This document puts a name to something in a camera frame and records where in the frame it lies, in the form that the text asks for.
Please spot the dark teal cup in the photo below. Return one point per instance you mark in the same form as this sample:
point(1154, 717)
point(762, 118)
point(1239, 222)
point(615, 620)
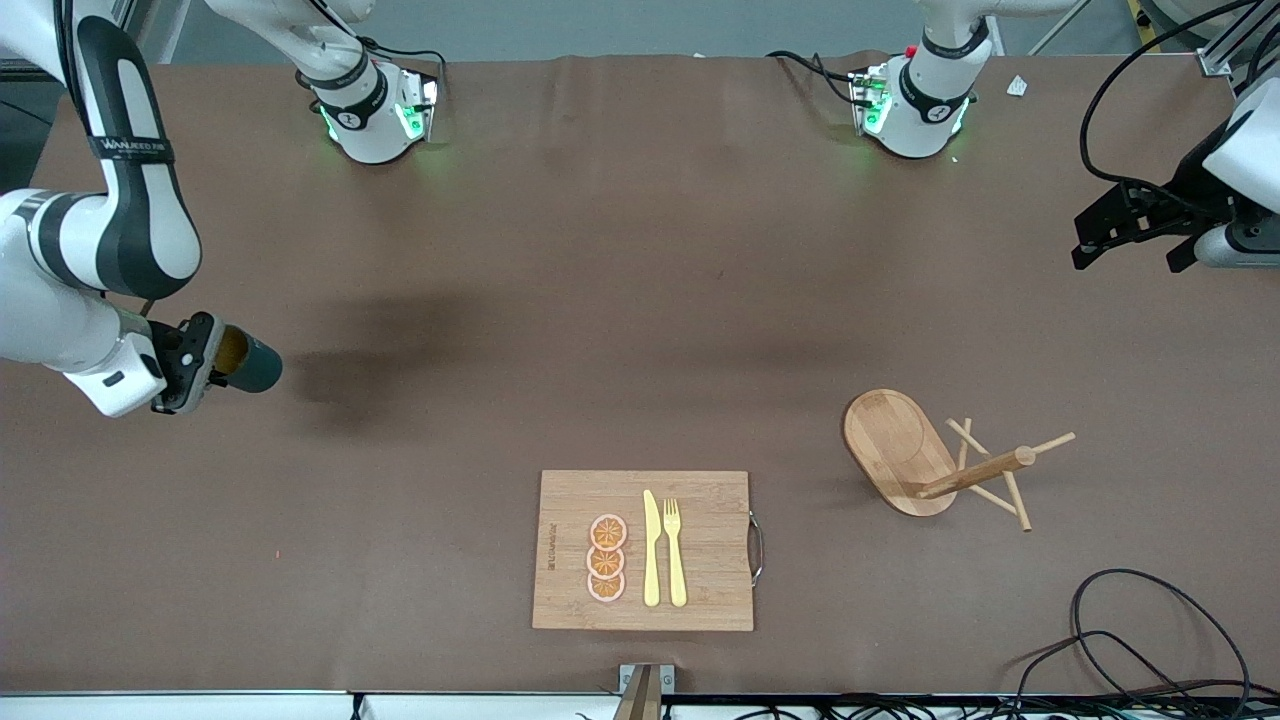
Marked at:
point(258, 365)

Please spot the bamboo cutting board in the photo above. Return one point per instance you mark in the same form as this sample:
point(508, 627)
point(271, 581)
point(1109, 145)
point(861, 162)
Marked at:
point(710, 560)

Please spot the yellow plastic fork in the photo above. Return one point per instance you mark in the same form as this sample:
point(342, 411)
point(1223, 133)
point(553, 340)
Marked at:
point(676, 570)

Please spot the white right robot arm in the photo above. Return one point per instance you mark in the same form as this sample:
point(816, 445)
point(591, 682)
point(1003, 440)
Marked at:
point(130, 220)

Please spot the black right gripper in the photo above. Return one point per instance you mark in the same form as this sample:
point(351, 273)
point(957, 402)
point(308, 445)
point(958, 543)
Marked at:
point(197, 352)

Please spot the small white paper scrap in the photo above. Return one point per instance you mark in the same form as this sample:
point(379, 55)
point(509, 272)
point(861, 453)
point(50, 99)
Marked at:
point(1018, 86)

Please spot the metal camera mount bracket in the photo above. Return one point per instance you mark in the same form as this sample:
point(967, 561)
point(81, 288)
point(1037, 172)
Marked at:
point(645, 690)

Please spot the yellow plastic knife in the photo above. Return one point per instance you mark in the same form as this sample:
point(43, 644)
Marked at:
point(652, 560)

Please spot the wooden mug tree stand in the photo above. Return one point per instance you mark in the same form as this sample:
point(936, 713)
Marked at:
point(885, 450)

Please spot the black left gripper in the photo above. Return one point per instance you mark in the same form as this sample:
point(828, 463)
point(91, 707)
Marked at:
point(1183, 188)

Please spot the aluminium frame profile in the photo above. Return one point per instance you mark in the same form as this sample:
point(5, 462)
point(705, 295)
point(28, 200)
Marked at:
point(1215, 62)
point(125, 12)

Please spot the toy orange slice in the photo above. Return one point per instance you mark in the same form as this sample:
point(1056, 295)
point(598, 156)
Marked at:
point(608, 531)
point(605, 590)
point(605, 563)

